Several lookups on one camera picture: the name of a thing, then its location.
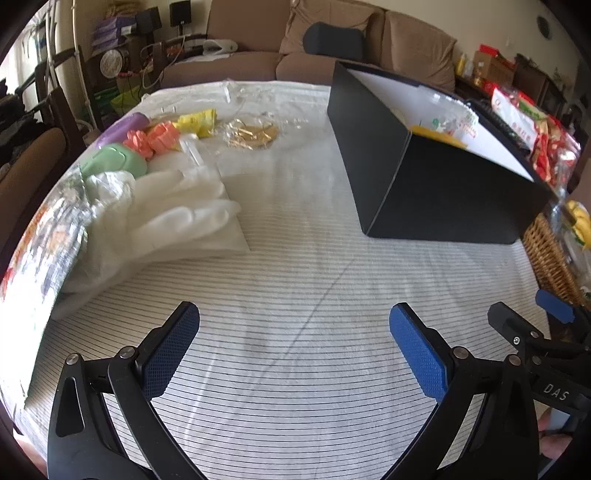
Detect printed plastic bag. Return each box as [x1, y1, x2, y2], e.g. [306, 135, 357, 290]
[0, 166, 90, 324]

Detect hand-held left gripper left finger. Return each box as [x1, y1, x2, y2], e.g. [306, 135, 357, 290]
[48, 301, 204, 480]

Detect black storage box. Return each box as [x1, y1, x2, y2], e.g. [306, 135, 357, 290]
[326, 60, 561, 245]

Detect pink flower mould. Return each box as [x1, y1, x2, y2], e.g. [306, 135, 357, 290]
[148, 121, 181, 151]

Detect black remote control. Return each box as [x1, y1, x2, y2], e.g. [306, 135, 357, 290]
[468, 99, 536, 155]

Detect person's right hand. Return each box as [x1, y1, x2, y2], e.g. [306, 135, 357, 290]
[538, 408, 580, 472]

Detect gold ornament in clear bag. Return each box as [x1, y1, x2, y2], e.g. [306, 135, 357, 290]
[217, 117, 282, 149]

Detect pile of dark clothes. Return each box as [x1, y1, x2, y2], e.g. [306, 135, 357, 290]
[0, 78, 28, 134]

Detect brown sofa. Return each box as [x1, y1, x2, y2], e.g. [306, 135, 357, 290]
[159, 0, 458, 93]

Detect white pipe stand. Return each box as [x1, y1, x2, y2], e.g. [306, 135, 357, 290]
[44, 0, 100, 134]

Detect green bag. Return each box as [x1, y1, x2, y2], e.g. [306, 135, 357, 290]
[95, 88, 144, 116]

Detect black headrest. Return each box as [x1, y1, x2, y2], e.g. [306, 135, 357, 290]
[304, 22, 370, 63]

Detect white rubber gloves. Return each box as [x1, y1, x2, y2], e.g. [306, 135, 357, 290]
[60, 168, 243, 296]

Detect round silver clock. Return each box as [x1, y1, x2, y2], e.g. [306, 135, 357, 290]
[100, 50, 124, 77]

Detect red cardboard box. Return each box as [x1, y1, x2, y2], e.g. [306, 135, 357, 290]
[473, 44, 515, 88]

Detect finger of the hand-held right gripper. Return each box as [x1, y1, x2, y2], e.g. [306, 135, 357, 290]
[488, 301, 548, 356]
[536, 289, 591, 333]

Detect orange candy wrappers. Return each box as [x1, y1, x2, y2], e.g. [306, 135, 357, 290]
[122, 129, 155, 160]

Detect purple boxes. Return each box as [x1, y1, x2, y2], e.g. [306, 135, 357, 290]
[92, 16, 132, 47]

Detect white and red snack bag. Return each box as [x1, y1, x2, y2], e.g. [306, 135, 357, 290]
[490, 88, 550, 148]

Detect black speaker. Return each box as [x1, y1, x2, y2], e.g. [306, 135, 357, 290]
[135, 7, 162, 35]
[169, 0, 191, 26]

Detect white cable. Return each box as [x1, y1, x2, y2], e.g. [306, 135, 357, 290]
[139, 34, 185, 90]

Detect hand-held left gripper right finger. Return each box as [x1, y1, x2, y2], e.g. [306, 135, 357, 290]
[389, 302, 541, 480]

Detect dark wooden chair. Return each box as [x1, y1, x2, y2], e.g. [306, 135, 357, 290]
[0, 88, 88, 259]

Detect clear plastic tub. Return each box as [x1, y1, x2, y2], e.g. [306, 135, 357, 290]
[416, 90, 476, 134]

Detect wicker basket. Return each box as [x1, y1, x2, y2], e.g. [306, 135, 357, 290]
[522, 215, 591, 315]

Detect yellow packet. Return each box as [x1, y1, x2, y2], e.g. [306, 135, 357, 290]
[196, 108, 219, 134]
[177, 113, 204, 138]

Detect clear toothpick packet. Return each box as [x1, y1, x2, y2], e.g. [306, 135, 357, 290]
[180, 134, 206, 167]

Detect yellow topped clear bag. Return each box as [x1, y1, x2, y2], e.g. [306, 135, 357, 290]
[409, 124, 469, 148]

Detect crinkled clear plastic bag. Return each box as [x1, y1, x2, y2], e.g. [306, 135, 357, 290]
[81, 171, 139, 217]

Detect yellow bananas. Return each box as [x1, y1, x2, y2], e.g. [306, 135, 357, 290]
[566, 199, 591, 250]

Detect green plastic bowl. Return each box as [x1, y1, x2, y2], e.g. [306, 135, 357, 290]
[79, 143, 148, 178]

